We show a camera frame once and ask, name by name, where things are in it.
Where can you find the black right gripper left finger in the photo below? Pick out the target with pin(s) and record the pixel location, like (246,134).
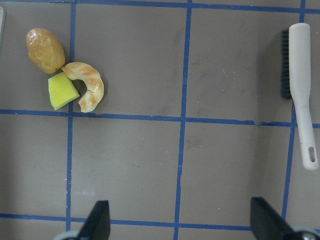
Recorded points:
(98,224)

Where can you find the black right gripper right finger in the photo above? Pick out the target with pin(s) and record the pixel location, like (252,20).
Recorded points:
(267,224)

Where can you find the yellow sponge piece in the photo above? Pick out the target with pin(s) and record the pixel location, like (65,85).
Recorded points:
(61,90)

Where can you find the toy croissant piece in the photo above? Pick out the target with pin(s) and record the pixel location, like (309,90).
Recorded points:
(92,79)

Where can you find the white hand brush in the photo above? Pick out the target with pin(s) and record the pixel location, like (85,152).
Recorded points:
(296,85)

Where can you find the brown toy potato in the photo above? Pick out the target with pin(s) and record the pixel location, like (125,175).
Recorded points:
(45,50)

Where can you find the beige plastic dustpan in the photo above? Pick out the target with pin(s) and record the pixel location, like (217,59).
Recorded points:
(2,24)

